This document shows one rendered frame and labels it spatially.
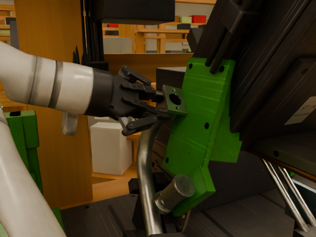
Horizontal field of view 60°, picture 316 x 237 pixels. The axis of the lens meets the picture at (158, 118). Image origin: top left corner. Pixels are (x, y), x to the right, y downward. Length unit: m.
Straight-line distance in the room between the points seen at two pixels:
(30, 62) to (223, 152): 0.32
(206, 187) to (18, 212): 0.26
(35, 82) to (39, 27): 0.31
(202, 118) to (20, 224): 0.29
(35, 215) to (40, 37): 0.49
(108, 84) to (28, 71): 0.11
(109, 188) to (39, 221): 0.60
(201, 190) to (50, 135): 0.43
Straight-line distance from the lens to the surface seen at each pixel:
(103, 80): 0.42
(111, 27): 9.91
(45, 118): 0.72
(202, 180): 0.42
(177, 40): 7.95
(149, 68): 0.86
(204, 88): 0.45
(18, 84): 0.40
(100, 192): 0.85
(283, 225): 0.72
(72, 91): 0.40
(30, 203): 0.28
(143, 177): 0.53
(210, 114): 0.43
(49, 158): 0.75
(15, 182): 0.29
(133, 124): 0.42
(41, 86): 0.40
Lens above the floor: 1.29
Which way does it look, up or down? 14 degrees down
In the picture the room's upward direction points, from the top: straight up
